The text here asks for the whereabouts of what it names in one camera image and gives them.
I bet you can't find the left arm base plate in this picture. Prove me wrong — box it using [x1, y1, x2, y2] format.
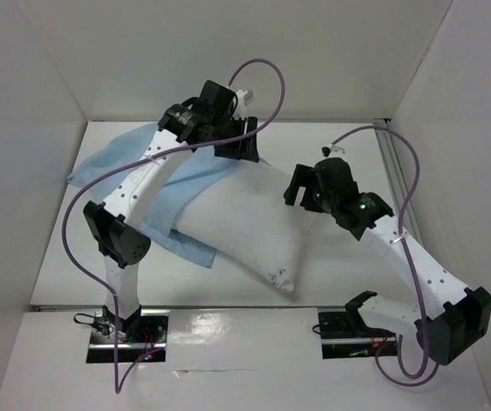
[74, 309, 169, 364]

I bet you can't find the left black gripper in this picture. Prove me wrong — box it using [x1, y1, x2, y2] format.
[209, 114, 260, 162]

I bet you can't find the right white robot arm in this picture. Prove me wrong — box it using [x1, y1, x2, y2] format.
[284, 158, 491, 366]

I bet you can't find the white pillow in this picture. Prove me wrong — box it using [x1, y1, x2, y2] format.
[174, 162, 316, 293]

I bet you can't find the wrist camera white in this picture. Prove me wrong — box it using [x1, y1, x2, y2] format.
[321, 144, 345, 158]
[232, 89, 254, 119]

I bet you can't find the blue green pillowcase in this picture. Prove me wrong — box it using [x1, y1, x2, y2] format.
[65, 122, 272, 270]

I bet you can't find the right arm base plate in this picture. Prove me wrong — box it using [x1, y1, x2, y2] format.
[312, 307, 397, 360]

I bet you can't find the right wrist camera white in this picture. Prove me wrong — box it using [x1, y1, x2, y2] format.
[321, 144, 345, 158]

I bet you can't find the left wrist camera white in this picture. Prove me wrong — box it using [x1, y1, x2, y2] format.
[232, 89, 254, 119]

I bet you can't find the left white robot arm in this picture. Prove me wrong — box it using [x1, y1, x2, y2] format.
[83, 80, 258, 342]

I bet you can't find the aluminium rail frame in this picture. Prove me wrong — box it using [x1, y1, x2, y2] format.
[374, 130, 424, 245]

